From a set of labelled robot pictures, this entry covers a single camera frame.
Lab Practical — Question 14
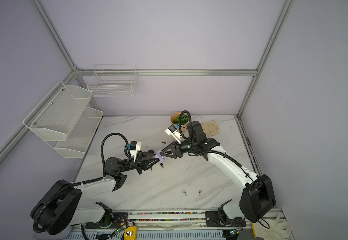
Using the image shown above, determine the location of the purple earbud charging case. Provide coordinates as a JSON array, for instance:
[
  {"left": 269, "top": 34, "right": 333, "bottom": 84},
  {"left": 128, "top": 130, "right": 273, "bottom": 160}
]
[{"left": 155, "top": 151, "right": 166, "bottom": 164}]

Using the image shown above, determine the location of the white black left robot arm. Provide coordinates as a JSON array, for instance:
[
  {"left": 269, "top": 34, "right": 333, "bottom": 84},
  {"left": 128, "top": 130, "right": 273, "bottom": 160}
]
[{"left": 31, "top": 133, "right": 165, "bottom": 235}]

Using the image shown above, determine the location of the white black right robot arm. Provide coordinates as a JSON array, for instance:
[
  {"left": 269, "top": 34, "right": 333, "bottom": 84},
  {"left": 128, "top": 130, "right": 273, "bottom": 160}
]
[{"left": 161, "top": 121, "right": 276, "bottom": 223}]

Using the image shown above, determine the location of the orange pot with green plant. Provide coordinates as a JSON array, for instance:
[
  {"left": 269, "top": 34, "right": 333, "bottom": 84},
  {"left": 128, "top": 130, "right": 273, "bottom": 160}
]
[{"left": 171, "top": 112, "right": 189, "bottom": 134}]

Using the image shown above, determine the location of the white mesh lower shelf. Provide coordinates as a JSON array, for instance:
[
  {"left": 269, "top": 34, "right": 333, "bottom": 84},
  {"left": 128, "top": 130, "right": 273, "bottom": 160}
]
[{"left": 54, "top": 108, "right": 103, "bottom": 159}]

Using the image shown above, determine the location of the white mesh shelf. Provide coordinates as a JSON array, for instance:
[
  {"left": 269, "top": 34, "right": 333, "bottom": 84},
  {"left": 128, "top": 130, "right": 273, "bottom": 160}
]
[
  {"left": 23, "top": 81, "right": 93, "bottom": 142},
  {"left": 54, "top": 108, "right": 103, "bottom": 159}
]

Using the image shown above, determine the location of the yellow tag box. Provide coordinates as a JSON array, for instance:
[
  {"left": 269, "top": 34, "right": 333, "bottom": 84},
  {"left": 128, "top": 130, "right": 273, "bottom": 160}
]
[{"left": 124, "top": 226, "right": 137, "bottom": 240}]

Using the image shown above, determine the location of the white mesh upper shelf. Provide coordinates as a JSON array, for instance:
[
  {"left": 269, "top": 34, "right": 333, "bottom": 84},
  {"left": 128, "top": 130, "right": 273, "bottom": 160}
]
[{"left": 23, "top": 81, "right": 93, "bottom": 142}]

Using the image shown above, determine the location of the white glove yellow cuff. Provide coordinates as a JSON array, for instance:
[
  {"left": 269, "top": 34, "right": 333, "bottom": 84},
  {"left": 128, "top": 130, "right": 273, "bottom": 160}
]
[{"left": 251, "top": 215, "right": 292, "bottom": 240}]

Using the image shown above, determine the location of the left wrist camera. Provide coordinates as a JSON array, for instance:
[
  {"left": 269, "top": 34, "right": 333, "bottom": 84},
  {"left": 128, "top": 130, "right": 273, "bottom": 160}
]
[{"left": 129, "top": 141, "right": 142, "bottom": 162}]

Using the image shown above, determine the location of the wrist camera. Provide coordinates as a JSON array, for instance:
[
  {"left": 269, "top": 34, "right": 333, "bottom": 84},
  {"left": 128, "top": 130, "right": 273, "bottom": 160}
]
[
  {"left": 165, "top": 124, "right": 181, "bottom": 144},
  {"left": 129, "top": 141, "right": 142, "bottom": 162}
]

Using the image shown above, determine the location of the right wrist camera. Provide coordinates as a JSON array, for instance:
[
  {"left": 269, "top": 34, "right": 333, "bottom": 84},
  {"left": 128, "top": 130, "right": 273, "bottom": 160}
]
[{"left": 165, "top": 124, "right": 181, "bottom": 144}]

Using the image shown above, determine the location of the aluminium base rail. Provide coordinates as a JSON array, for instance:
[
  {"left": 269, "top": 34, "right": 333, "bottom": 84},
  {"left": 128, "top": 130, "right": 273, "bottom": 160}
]
[{"left": 80, "top": 208, "right": 285, "bottom": 232}]

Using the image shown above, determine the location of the white wire basket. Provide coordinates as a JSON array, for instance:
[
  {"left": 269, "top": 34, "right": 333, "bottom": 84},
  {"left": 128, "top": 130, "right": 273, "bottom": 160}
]
[{"left": 87, "top": 65, "right": 139, "bottom": 97}]

